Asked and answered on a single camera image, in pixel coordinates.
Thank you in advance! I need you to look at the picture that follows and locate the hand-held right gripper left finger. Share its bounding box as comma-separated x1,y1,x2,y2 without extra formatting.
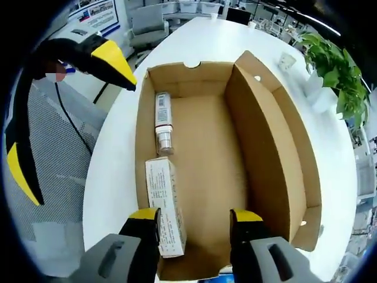
70,207,162,283

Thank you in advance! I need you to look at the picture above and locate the black cable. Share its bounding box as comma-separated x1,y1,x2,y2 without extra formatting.
54,81,94,156
92,83,110,104

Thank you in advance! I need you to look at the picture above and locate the white spray bottle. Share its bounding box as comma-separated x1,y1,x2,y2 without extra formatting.
154,91,175,156

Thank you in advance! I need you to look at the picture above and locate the green potted plant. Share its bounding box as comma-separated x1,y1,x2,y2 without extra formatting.
294,31,371,128

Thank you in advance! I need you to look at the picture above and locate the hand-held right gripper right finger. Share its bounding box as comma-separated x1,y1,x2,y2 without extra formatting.
229,208,322,283

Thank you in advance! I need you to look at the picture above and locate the black desk monitor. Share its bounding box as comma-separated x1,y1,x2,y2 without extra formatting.
226,7,253,26

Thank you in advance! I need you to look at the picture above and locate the small white cup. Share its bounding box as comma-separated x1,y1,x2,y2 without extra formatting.
278,52,296,71

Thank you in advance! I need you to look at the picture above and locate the brown cardboard shoe box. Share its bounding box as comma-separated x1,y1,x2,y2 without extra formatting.
134,50,322,281

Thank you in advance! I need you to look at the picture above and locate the white printed carton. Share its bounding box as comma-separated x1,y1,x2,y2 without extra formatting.
145,157,188,259

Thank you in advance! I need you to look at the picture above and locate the white mesh office chair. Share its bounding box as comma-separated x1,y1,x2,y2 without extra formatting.
4,79,108,245

